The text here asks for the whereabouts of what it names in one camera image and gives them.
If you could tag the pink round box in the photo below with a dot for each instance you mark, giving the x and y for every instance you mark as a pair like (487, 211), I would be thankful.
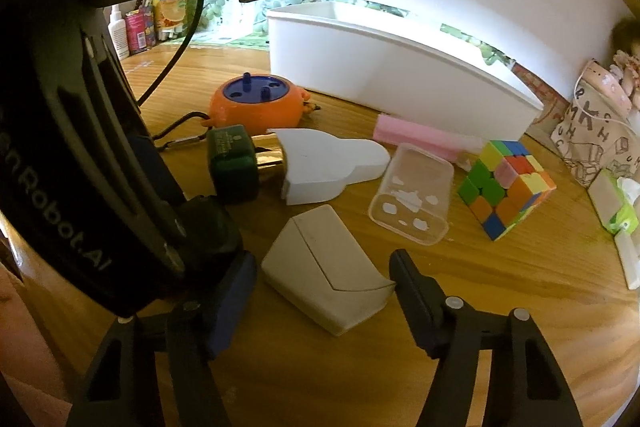
(605, 84)

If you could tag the green tissue pack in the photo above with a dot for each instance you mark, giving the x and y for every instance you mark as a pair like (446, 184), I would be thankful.
(617, 202)

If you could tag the cardboard with red drawing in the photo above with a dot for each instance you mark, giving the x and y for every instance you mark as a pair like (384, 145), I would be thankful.
(542, 89)

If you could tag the printed fabric storage bag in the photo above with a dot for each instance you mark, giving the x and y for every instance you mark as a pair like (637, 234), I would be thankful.
(590, 142)

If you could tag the pink fuzzy clothing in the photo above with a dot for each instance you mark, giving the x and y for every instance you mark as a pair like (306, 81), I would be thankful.
(25, 337)

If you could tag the multicoloured puzzle cube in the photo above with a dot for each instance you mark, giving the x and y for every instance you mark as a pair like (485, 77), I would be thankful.
(505, 192)

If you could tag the pink can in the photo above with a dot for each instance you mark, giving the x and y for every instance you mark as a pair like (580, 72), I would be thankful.
(137, 32)

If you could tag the white paper roll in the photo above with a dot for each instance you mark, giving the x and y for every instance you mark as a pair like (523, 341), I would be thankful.
(630, 259)

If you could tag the clear plastic box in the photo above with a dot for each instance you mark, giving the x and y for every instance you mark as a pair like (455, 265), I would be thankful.
(415, 192)

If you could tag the rag doll with brown hair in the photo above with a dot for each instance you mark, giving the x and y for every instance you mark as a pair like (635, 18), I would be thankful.
(627, 62)

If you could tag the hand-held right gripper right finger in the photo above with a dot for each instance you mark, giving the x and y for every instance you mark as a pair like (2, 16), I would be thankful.
(412, 302)

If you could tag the green perfume bottle gold cap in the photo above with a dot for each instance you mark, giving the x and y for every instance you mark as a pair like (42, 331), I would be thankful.
(232, 162)

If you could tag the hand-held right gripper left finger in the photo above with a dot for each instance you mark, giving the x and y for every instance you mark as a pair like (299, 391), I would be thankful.
(232, 307)

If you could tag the cream envelope-shaped pouch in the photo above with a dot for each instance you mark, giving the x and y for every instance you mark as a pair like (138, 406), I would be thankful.
(320, 267)

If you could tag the small white bottle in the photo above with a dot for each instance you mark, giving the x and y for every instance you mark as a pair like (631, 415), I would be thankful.
(119, 34)

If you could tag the white plastic storage bin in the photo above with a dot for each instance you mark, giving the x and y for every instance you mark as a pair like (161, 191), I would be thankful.
(400, 72)

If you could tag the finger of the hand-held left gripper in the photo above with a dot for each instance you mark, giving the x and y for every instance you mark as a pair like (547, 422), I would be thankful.
(207, 237)

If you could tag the pink comb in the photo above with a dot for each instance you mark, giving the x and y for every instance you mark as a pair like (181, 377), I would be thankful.
(415, 134)

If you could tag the white bottle-shaped plastic piece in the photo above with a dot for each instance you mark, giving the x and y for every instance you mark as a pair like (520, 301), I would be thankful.
(320, 167)

